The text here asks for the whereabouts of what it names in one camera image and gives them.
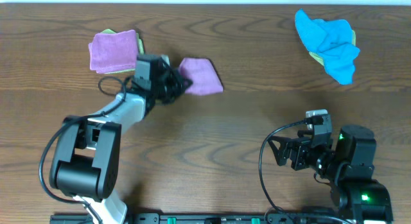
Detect purple microfiber cloth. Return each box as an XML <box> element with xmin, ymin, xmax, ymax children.
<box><xmin>179</xmin><ymin>58</ymin><xmax>223</xmax><ymax>96</ymax></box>

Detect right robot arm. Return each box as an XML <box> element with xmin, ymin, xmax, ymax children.
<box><xmin>263</xmin><ymin>123</ymin><xmax>394</xmax><ymax>223</ymax></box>

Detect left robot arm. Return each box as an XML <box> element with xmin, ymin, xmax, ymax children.
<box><xmin>39</xmin><ymin>64</ymin><xmax>193</xmax><ymax>223</ymax></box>

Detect folded green cloth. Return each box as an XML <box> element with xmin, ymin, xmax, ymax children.
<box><xmin>101</xmin><ymin>29</ymin><xmax>144</xmax><ymax>74</ymax></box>

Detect folded purple cloth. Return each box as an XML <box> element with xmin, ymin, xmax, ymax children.
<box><xmin>88</xmin><ymin>30</ymin><xmax>139</xmax><ymax>74</ymax></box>

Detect green cloth under blue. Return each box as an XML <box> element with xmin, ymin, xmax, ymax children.
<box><xmin>309</xmin><ymin>30</ymin><xmax>356</xmax><ymax>66</ymax></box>

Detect crumpled blue cloth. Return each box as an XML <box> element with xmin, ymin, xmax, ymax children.
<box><xmin>295</xmin><ymin>9</ymin><xmax>360</xmax><ymax>85</ymax></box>

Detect right black cable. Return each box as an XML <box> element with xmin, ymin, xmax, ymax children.
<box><xmin>258</xmin><ymin>119</ymin><xmax>354</xmax><ymax>224</ymax></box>

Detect black cable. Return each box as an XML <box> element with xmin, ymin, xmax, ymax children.
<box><xmin>38</xmin><ymin>75</ymin><xmax>136</xmax><ymax>224</ymax></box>
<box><xmin>258</xmin><ymin>119</ymin><xmax>354</xmax><ymax>224</ymax></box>

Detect left black cable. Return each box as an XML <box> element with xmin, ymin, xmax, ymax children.
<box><xmin>38</xmin><ymin>75</ymin><xmax>136</xmax><ymax>224</ymax></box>

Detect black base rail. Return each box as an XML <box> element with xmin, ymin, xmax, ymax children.
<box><xmin>49</xmin><ymin>212</ymin><xmax>341</xmax><ymax>224</ymax></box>

